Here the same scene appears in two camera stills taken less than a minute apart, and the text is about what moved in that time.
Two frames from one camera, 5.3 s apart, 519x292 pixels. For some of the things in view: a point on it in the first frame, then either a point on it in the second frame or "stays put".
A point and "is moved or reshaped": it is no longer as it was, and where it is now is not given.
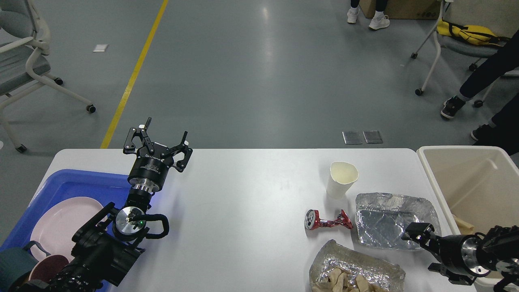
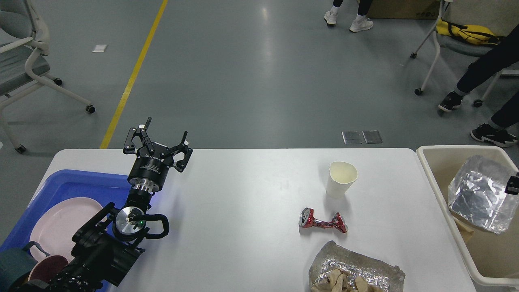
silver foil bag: x=382 y=219 → x=477 y=192
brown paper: x=337 y=281 stays put
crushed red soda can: x=312 y=221 is moved or reshaped
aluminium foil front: x=337 y=268 stays put
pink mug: x=48 y=267 stays put
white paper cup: x=342 y=175 stays put
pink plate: x=54 y=226 stays put
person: x=380 y=20 → x=361 y=22
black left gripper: x=149 y=170 stays put
